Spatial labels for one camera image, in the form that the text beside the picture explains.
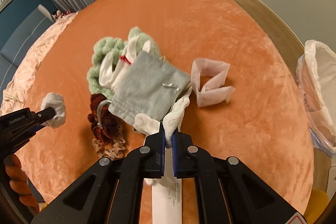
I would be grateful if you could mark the white plastic trash bag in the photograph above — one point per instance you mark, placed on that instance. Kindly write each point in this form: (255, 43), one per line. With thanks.
(320, 77)

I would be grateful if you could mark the dark red velvet scrunchie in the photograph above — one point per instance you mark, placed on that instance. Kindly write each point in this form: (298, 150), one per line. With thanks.
(105, 127)

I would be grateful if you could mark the white sock ball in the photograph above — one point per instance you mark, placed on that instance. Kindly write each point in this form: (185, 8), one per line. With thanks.
(56, 103)

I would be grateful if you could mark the folded white wipe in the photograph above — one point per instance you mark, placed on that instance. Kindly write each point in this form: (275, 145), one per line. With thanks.
(210, 98)

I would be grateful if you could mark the red and white plush toy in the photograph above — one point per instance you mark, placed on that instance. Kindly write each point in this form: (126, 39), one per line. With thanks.
(59, 14)

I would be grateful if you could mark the yellow object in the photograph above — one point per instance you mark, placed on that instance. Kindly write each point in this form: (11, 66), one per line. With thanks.
(321, 201)

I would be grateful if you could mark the pink quilted bedcover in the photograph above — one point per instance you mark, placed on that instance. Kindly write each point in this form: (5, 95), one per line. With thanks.
(31, 61)

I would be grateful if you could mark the green fluffy sock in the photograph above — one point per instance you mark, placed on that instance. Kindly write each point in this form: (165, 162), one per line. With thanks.
(101, 52)

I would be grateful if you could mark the blue padded headboard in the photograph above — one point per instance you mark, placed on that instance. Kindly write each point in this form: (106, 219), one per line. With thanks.
(23, 37)

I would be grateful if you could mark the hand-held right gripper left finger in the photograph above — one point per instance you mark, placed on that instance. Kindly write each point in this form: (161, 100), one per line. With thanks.
(161, 141)

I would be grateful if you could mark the white bedside lamp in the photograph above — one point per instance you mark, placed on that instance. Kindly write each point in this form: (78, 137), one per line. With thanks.
(45, 12)

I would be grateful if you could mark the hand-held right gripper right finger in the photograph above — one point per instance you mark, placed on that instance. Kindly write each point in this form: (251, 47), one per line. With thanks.
(175, 151)

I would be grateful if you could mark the beige dotted scrunchie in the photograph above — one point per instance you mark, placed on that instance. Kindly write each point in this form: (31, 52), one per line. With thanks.
(115, 146)

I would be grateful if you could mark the white cloth with red mark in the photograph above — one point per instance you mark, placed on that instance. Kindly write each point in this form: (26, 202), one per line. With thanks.
(107, 69)

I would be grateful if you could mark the white textured glove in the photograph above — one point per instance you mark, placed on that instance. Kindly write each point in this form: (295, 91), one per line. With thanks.
(174, 119)

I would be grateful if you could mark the orange plush blanket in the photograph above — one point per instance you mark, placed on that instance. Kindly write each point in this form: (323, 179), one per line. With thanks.
(197, 29)

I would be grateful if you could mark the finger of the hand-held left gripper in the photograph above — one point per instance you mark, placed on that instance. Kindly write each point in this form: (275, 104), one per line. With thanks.
(34, 128)
(44, 115)

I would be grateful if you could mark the white printed paper strip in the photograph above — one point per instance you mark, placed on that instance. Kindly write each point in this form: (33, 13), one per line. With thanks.
(166, 203)

